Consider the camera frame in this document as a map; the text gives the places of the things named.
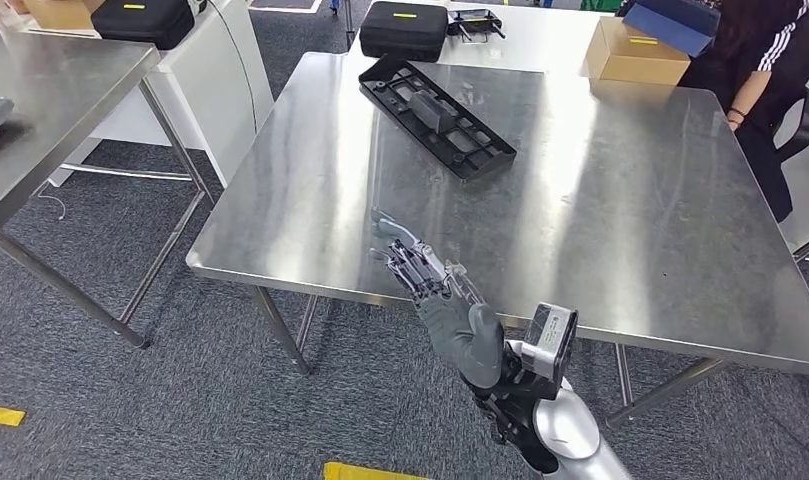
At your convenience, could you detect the short white cable loop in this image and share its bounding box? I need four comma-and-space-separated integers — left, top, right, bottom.
36, 185, 67, 222

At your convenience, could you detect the black plastic panel part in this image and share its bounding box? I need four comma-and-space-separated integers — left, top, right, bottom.
358, 54, 518, 183

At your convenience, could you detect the blue tablet cover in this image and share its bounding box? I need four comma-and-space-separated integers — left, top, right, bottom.
622, 0, 722, 59

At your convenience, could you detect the stainless steel workbench table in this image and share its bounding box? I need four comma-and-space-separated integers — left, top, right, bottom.
185, 51, 809, 432

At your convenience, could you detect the brown cardboard box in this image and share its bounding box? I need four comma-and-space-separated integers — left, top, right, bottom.
20, 0, 104, 31
584, 16, 691, 87

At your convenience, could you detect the thin dark desk cable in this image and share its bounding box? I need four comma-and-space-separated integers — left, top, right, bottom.
208, 0, 260, 134

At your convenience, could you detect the black seat stool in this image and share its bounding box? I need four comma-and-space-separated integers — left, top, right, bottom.
342, 0, 358, 53

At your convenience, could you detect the person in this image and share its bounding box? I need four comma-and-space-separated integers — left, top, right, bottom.
678, 0, 809, 223

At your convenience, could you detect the black zip case yellow label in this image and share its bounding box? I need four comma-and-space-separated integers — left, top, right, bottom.
90, 0, 197, 52
359, 1, 450, 64

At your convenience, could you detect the black office chair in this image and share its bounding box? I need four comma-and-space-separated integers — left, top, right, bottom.
773, 87, 809, 165

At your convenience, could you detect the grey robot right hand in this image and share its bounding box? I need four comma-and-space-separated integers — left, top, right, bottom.
369, 207, 506, 391

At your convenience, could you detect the yellow floor tape outline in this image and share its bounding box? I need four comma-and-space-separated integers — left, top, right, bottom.
323, 462, 428, 480

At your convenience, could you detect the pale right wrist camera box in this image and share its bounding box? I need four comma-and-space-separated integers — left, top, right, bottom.
519, 303, 579, 399

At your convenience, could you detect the black remote controller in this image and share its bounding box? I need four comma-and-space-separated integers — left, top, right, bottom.
446, 8, 507, 43

